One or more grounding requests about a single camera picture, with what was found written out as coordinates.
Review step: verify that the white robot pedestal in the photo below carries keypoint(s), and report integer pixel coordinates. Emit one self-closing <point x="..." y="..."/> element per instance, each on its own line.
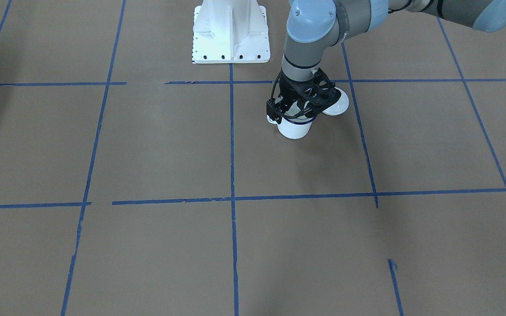
<point x="230" y="31"/>

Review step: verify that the white enamel mug blue rim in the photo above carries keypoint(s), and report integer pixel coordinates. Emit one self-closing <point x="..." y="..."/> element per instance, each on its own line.
<point x="292" y="129"/>

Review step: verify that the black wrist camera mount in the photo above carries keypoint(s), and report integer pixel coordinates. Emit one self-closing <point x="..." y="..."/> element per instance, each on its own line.
<point x="327" y="95"/>

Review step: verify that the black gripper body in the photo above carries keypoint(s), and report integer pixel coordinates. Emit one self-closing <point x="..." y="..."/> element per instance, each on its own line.
<point x="289" y="91"/>

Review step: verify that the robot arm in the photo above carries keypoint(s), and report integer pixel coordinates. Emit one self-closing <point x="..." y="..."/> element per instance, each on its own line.
<point x="315" y="25"/>

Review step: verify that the white round lid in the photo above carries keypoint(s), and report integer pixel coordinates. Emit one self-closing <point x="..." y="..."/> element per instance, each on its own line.
<point x="340" y="106"/>

